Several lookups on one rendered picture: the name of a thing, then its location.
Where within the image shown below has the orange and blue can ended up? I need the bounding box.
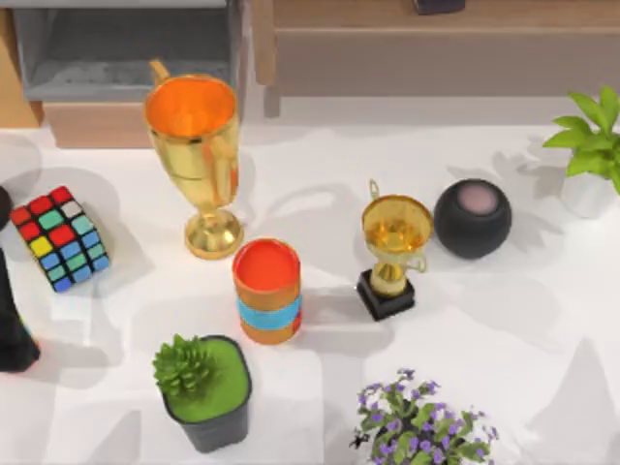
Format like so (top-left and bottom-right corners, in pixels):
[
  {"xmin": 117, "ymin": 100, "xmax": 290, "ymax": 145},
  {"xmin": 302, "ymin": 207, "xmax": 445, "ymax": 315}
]
[{"xmin": 232, "ymin": 237, "xmax": 304, "ymax": 347}]

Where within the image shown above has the small gold trophy black base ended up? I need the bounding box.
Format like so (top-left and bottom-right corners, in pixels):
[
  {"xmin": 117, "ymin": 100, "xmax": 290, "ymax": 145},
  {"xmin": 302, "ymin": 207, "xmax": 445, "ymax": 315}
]
[{"xmin": 356, "ymin": 178, "xmax": 435, "ymax": 323}]

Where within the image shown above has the large gold trophy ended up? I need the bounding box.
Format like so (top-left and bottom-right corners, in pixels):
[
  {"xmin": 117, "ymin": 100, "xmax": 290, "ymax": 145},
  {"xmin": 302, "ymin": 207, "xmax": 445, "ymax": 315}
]
[{"xmin": 143, "ymin": 59, "xmax": 245, "ymax": 261}]

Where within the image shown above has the black round speaker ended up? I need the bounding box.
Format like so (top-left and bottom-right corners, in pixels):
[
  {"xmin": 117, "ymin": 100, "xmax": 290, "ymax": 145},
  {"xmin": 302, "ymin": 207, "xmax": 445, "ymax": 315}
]
[{"xmin": 432, "ymin": 177, "xmax": 513, "ymax": 261}]

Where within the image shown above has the green succulent in black pot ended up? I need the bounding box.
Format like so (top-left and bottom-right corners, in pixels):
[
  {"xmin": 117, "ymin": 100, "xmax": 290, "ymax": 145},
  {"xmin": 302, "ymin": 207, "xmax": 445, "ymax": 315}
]
[{"xmin": 152, "ymin": 333, "xmax": 254, "ymax": 454}]

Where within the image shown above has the purple flower plant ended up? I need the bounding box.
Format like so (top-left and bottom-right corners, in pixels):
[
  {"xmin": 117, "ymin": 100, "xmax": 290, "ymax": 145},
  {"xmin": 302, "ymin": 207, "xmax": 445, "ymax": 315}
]
[{"xmin": 349, "ymin": 368, "xmax": 500, "ymax": 465}]

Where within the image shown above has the wooden shelf unit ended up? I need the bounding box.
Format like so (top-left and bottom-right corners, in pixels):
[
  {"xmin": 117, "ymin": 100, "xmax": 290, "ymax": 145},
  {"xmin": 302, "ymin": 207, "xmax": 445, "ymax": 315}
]
[{"xmin": 251, "ymin": 0, "xmax": 620, "ymax": 119}]

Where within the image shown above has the wooden cupboard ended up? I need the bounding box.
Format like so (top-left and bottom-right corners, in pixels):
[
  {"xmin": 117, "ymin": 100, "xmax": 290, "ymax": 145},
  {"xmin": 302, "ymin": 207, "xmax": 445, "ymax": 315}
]
[{"xmin": 0, "ymin": 0, "xmax": 161, "ymax": 149}]

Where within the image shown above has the colourful puzzle cube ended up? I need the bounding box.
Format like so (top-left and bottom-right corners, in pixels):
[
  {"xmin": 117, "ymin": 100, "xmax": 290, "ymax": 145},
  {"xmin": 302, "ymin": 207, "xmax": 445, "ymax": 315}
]
[{"xmin": 10, "ymin": 185, "xmax": 111, "ymax": 295}]

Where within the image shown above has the dark object on shelf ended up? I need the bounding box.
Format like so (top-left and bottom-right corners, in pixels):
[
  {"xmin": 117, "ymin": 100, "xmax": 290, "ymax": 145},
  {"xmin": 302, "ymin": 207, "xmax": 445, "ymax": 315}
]
[{"xmin": 413, "ymin": 0, "xmax": 467, "ymax": 16}]

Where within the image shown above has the grey cabinet with dark inside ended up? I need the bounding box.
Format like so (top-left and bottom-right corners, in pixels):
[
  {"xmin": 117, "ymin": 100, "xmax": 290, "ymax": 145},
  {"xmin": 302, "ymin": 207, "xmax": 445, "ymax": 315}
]
[{"xmin": 10, "ymin": 0, "xmax": 251, "ymax": 103}]

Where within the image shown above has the green leafy plant white pot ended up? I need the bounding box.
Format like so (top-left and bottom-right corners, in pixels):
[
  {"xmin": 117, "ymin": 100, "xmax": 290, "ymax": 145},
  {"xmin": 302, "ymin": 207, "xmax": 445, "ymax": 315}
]
[{"xmin": 542, "ymin": 85, "xmax": 620, "ymax": 218}]

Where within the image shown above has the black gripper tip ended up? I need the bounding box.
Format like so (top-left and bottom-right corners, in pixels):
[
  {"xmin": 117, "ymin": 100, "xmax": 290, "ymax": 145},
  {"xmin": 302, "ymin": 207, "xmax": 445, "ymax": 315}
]
[{"xmin": 0, "ymin": 186, "xmax": 42, "ymax": 374}]

